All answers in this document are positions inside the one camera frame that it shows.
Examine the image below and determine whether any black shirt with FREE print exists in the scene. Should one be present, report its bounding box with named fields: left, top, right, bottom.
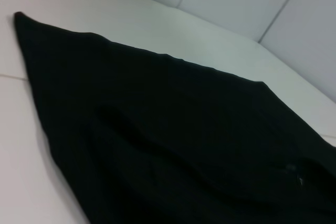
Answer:
left=13, top=11, right=336, bottom=224

